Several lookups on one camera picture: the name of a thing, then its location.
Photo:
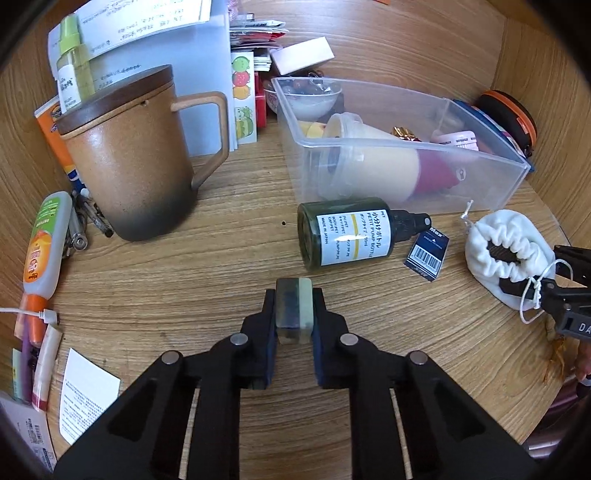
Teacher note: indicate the white paper card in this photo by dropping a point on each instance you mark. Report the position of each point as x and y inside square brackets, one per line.
[87, 401]

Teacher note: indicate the clear plastic bin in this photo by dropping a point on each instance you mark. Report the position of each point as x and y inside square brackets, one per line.
[369, 184]

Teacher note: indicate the white rectangular box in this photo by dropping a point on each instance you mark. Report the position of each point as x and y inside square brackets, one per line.
[302, 55]

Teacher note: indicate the stack of cards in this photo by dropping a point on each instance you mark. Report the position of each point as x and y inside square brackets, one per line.
[256, 39]

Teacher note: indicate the light green spray bottle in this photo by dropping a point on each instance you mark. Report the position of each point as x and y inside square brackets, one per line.
[71, 69]

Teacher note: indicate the large white box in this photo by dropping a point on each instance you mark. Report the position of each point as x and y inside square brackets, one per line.
[194, 69]

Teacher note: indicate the yellow item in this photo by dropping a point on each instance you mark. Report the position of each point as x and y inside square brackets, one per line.
[310, 129]

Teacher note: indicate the glass bowl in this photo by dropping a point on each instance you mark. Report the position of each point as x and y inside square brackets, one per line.
[309, 104]

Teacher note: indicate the wooden mug lid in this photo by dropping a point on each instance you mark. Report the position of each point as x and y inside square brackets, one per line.
[115, 99]

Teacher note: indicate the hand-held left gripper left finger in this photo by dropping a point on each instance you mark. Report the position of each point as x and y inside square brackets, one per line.
[270, 323]

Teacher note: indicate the wooden desktop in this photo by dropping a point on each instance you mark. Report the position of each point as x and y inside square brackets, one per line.
[184, 286]

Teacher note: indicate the gold bow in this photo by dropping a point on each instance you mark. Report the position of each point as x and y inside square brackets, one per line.
[404, 133]

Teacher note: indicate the person's right hand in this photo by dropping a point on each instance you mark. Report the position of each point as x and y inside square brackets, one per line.
[585, 364]

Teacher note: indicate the orange and green tube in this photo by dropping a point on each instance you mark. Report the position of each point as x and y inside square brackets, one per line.
[44, 244]

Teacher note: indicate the dark green spray bottle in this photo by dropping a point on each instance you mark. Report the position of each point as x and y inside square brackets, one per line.
[344, 233]

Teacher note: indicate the brown ceramic mug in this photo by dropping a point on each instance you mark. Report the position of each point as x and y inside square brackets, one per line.
[138, 180]

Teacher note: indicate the orange packet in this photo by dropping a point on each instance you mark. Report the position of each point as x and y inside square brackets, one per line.
[55, 138]

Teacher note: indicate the cream and maroon tumbler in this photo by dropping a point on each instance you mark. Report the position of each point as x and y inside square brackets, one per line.
[392, 161]

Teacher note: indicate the white labelled package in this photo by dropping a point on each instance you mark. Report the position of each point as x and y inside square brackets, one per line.
[25, 434]

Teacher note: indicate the white printed paper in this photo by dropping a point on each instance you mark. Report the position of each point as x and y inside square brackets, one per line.
[152, 23]

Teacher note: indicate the fruit sticker box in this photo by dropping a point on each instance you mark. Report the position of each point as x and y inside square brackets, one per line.
[242, 97]

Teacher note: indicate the small blue barcode box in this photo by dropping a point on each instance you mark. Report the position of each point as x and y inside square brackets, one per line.
[427, 254]

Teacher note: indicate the black pen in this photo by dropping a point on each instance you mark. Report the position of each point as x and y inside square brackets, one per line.
[97, 217]

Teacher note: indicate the red and white bowl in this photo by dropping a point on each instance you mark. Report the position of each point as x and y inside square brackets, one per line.
[269, 97]

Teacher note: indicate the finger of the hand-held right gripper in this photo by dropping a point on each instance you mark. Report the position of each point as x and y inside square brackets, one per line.
[575, 261]
[517, 285]

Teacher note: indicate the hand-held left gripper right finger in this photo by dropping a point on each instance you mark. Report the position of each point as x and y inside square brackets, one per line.
[318, 332]

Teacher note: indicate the silver pen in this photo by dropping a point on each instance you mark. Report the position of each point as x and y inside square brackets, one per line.
[76, 233]

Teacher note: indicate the translucent green soap block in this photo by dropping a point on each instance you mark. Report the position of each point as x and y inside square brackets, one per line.
[294, 309]

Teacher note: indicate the white and pink tube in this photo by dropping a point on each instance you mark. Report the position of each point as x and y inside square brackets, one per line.
[46, 364]

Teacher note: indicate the orange fringed scrap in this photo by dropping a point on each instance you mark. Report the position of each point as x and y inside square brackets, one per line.
[556, 357]

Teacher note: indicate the orange and black round case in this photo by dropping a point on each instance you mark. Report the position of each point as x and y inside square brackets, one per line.
[517, 117]

